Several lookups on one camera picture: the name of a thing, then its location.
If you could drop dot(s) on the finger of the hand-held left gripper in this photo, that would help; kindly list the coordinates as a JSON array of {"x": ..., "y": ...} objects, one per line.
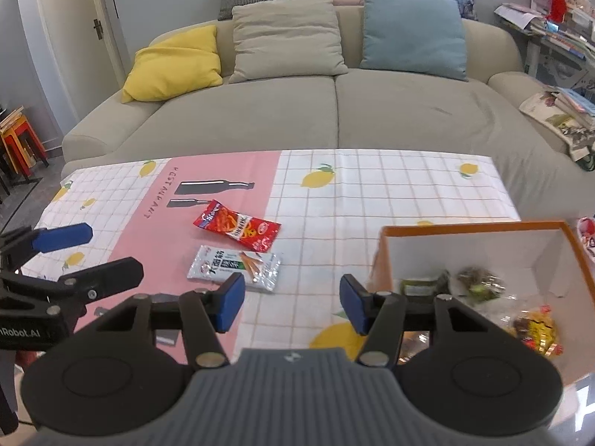
[
  {"x": 60, "y": 237},
  {"x": 107, "y": 275}
]

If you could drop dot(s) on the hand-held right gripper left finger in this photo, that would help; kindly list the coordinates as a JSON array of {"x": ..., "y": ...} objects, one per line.
[{"x": 231, "y": 304}]

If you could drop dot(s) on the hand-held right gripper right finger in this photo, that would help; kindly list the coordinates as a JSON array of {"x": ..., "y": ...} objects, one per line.
[{"x": 353, "y": 309}]

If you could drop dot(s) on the silver snack packet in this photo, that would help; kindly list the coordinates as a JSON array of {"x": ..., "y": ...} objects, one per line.
[{"x": 218, "y": 265}]

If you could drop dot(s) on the dark green snack packet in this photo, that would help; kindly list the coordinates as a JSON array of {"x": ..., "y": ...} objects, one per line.
[{"x": 418, "y": 286}]

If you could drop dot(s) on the red snack packet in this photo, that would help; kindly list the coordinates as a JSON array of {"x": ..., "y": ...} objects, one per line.
[{"x": 237, "y": 225}]

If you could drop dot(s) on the orange cardboard box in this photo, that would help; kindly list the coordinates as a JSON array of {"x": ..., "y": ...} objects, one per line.
[{"x": 465, "y": 251}]

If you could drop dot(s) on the clear green pea packet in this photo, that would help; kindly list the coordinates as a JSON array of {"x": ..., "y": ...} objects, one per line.
[{"x": 479, "y": 283}]

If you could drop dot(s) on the chocolate ball packet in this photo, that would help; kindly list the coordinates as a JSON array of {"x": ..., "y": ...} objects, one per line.
[{"x": 519, "y": 327}]

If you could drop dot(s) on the yellow corn snack bag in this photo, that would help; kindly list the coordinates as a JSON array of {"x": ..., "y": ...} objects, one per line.
[{"x": 544, "y": 330}]

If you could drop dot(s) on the stacked red and yellow stools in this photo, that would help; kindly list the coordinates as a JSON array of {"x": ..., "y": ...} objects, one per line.
[{"x": 21, "y": 144}]

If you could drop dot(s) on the pink and white printed tablecloth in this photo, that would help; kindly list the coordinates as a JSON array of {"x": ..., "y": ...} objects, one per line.
[{"x": 372, "y": 195}]

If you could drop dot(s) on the beige sofa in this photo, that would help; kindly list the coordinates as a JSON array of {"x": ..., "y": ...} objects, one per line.
[{"x": 395, "y": 111}]

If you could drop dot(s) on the yellow pillow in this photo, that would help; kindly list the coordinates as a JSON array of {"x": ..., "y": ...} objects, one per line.
[{"x": 172, "y": 65}]

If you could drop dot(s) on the white door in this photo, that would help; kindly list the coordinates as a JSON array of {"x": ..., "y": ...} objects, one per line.
[{"x": 107, "y": 9}]

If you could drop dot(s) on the red and white packet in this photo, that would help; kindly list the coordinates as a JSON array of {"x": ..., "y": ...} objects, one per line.
[{"x": 586, "y": 237}]

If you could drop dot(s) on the beige pillow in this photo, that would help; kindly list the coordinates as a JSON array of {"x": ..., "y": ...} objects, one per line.
[{"x": 283, "y": 42}]

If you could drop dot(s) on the blue pillow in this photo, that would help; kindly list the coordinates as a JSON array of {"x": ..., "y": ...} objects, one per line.
[{"x": 413, "y": 32}]

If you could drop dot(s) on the pile of magazines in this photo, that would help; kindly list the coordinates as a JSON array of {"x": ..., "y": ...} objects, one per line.
[{"x": 567, "y": 116}]

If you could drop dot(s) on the pile of papers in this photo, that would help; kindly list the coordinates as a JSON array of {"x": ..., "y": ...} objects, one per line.
[{"x": 571, "y": 14}]

